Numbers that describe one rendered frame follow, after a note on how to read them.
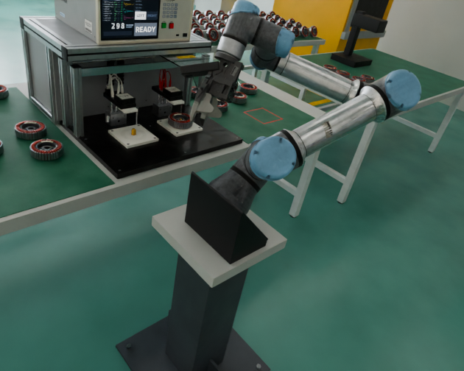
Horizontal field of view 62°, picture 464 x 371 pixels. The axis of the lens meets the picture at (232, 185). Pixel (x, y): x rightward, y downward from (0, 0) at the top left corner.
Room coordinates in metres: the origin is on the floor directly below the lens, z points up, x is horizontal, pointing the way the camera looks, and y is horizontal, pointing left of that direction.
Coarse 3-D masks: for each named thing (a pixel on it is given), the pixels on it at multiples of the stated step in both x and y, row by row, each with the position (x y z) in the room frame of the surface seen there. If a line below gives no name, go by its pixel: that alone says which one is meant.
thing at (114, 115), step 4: (108, 112) 1.50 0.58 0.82; (112, 112) 1.51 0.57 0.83; (116, 112) 1.52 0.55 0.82; (120, 112) 1.53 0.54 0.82; (112, 116) 1.49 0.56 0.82; (116, 116) 1.50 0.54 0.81; (120, 116) 1.51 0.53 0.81; (124, 116) 1.53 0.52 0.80; (112, 120) 1.49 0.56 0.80; (116, 120) 1.50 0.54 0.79; (120, 120) 1.52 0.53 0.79; (124, 120) 1.53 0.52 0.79; (112, 124) 1.49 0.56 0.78; (116, 124) 1.50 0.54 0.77
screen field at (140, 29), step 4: (136, 24) 1.57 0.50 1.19; (140, 24) 1.59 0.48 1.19; (144, 24) 1.60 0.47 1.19; (148, 24) 1.61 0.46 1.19; (152, 24) 1.63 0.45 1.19; (156, 24) 1.64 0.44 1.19; (136, 28) 1.57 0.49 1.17; (140, 28) 1.59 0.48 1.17; (144, 28) 1.60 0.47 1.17; (148, 28) 1.62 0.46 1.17; (152, 28) 1.63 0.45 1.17; (156, 28) 1.64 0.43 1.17; (136, 32) 1.57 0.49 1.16; (140, 32) 1.59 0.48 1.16; (144, 32) 1.60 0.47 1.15; (148, 32) 1.62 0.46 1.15; (152, 32) 1.63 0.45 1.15; (156, 32) 1.65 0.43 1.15
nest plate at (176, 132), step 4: (160, 120) 1.61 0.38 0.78; (164, 120) 1.62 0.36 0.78; (160, 124) 1.59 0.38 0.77; (164, 124) 1.58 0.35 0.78; (168, 124) 1.59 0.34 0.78; (192, 124) 1.64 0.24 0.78; (196, 124) 1.65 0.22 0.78; (168, 128) 1.55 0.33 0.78; (172, 128) 1.56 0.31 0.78; (176, 128) 1.57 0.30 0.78; (188, 128) 1.59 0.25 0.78; (192, 128) 1.60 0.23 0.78; (196, 128) 1.61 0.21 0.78; (200, 128) 1.62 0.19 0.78; (172, 132) 1.53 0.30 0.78; (176, 132) 1.53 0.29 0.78; (180, 132) 1.53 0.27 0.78; (184, 132) 1.54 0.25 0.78; (188, 132) 1.56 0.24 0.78; (192, 132) 1.58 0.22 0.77; (176, 136) 1.51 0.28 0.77
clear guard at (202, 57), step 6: (168, 54) 1.68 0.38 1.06; (174, 54) 1.70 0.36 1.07; (180, 54) 1.72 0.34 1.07; (186, 54) 1.73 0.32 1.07; (192, 54) 1.75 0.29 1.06; (198, 54) 1.77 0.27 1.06; (204, 54) 1.79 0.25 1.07; (174, 60) 1.61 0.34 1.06; (180, 60) 1.63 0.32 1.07; (186, 60) 1.65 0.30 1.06; (192, 60) 1.67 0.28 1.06; (198, 60) 1.68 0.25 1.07; (204, 60) 1.70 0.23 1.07; (210, 60) 1.72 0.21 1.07; (216, 60) 1.74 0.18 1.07; (198, 78) 1.52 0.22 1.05; (204, 78) 1.54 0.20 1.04; (198, 84) 1.50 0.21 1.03; (240, 84) 1.66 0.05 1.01
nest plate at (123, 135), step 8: (120, 128) 1.46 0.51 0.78; (128, 128) 1.47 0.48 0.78; (136, 128) 1.49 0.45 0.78; (144, 128) 1.50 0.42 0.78; (120, 136) 1.39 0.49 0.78; (128, 136) 1.40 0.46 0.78; (136, 136) 1.42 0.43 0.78; (144, 136) 1.43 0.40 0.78; (152, 136) 1.45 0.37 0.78; (128, 144) 1.34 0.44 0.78; (136, 144) 1.36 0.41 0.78
